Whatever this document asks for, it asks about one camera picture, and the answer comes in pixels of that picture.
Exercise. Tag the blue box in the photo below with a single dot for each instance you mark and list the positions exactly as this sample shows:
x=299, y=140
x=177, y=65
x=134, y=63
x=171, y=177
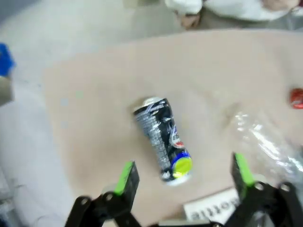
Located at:
x=6, y=59

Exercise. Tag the white bottle label sign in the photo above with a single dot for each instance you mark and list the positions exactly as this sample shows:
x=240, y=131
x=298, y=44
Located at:
x=208, y=208

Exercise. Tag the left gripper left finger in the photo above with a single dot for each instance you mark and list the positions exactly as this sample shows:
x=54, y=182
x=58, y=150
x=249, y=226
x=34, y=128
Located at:
x=125, y=182

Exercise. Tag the crushed black Pepsi can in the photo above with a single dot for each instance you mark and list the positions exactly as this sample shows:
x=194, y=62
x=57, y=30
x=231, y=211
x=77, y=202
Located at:
x=161, y=137

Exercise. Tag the person's right hand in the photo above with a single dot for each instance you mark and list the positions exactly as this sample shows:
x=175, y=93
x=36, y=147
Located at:
x=190, y=21

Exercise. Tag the person's left hand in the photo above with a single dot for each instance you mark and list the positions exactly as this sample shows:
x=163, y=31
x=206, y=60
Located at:
x=279, y=4

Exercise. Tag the crushed red soda can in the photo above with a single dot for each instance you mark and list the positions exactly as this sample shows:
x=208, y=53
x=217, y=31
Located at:
x=297, y=98

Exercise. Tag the crushed clear plastic bottle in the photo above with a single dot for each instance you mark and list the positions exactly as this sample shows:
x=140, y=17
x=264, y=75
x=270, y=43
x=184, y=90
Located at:
x=260, y=142

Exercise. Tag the grey box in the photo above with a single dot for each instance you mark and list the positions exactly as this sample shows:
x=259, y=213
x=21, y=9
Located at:
x=5, y=91

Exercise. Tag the person in white coat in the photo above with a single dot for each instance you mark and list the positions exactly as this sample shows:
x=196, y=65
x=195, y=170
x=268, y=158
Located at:
x=236, y=9

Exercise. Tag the person's right forearm white sleeve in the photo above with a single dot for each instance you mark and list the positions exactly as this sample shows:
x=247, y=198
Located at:
x=183, y=5

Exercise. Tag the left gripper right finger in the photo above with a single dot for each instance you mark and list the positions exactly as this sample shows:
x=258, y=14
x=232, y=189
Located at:
x=243, y=179

